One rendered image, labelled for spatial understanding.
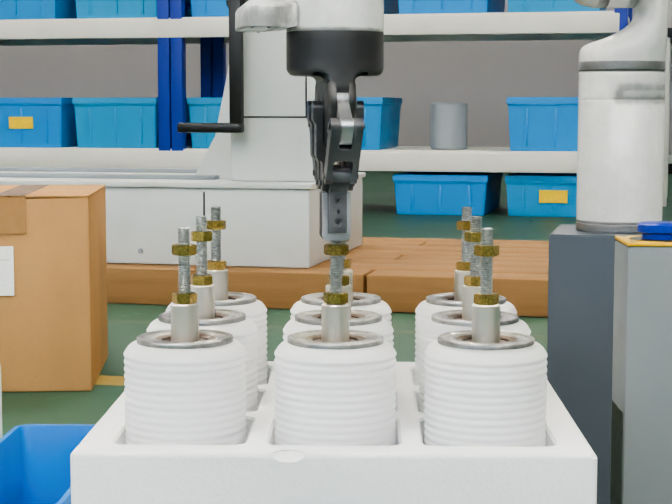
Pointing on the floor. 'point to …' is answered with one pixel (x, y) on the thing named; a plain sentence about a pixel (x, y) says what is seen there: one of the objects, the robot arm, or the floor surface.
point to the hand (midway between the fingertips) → (334, 215)
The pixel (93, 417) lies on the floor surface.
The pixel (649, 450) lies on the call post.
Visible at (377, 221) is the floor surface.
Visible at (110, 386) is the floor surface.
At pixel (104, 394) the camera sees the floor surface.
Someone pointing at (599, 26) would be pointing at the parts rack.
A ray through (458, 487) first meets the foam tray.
